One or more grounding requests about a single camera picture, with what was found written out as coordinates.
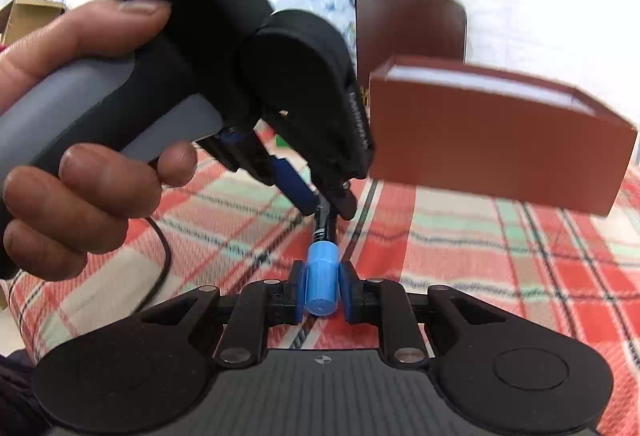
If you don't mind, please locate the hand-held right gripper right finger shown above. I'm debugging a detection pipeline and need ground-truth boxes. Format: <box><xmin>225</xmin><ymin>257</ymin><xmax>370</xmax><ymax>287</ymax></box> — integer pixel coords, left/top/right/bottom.
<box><xmin>338</xmin><ymin>261</ymin><xmax>497</xmax><ymax>364</ymax></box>

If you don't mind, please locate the red plaid bed sheet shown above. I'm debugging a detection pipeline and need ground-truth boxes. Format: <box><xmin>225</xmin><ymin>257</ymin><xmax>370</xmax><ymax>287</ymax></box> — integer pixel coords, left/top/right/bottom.
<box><xmin>0</xmin><ymin>136</ymin><xmax>640</xmax><ymax>367</ymax></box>

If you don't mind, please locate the black cable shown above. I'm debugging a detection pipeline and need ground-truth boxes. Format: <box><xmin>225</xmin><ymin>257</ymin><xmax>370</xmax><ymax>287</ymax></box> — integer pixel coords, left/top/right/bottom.
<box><xmin>131</xmin><ymin>216</ymin><xmax>174</xmax><ymax>313</ymax></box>

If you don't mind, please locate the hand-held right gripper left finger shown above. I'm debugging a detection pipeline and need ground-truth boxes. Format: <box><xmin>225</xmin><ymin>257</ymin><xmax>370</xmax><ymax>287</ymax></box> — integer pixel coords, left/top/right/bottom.
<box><xmin>140</xmin><ymin>260</ymin><xmax>307</xmax><ymax>367</ymax></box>

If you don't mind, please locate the black marker pen blue cap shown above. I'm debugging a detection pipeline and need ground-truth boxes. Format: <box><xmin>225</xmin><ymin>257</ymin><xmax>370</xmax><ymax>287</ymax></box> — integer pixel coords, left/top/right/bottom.
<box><xmin>304</xmin><ymin>193</ymin><xmax>342</xmax><ymax>317</ymax></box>

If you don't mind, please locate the tan cardboard box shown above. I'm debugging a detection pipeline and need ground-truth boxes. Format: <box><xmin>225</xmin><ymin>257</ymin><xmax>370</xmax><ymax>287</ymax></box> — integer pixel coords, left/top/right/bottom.
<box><xmin>0</xmin><ymin>0</ymin><xmax>68</xmax><ymax>47</ymax></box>

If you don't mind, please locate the brown cardboard box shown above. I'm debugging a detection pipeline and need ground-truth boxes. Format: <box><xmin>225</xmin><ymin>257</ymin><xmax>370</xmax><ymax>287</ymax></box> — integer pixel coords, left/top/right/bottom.
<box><xmin>369</xmin><ymin>56</ymin><xmax>639</xmax><ymax>217</ymax></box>

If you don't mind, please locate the dark clothing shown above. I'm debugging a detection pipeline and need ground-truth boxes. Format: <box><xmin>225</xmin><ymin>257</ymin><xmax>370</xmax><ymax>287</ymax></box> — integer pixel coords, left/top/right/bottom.
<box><xmin>0</xmin><ymin>350</ymin><xmax>53</xmax><ymax>436</ymax></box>

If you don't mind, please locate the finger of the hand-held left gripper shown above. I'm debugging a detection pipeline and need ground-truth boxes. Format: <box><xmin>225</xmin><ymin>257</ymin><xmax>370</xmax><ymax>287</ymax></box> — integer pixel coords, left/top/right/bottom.
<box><xmin>312</xmin><ymin>173</ymin><xmax>359</xmax><ymax>221</ymax></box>
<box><xmin>217</xmin><ymin>128</ymin><xmax>322</xmax><ymax>217</ymax></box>

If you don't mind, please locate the person's left hand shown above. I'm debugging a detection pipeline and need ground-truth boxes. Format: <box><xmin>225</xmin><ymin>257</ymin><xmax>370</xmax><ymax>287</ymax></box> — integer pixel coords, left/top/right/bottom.
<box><xmin>0</xmin><ymin>0</ymin><xmax>199</xmax><ymax>281</ymax></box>

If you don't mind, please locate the brown chair back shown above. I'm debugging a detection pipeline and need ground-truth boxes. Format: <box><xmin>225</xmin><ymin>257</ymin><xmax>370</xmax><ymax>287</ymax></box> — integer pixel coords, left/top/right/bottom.
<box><xmin>355</xmin><ymin>0</ymin><xmax>468</xmax><ymax>81</ymax></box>

